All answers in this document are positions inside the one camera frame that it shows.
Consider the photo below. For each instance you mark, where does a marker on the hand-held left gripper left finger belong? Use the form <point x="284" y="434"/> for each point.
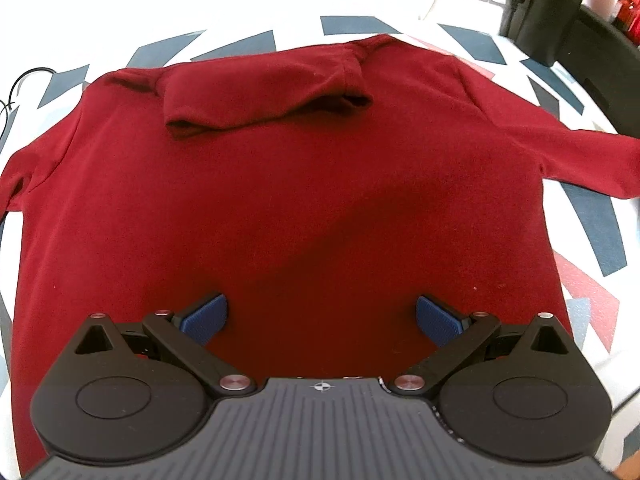
<point x="205" y="317"/>

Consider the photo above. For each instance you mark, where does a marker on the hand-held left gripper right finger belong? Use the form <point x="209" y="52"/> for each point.
<point x="437" y="320"/>

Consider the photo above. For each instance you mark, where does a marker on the red sweater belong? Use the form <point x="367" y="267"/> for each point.
<point x="300" y="185"/>

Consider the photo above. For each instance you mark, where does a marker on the red object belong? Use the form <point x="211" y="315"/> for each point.
<point x="631" y="10"/>

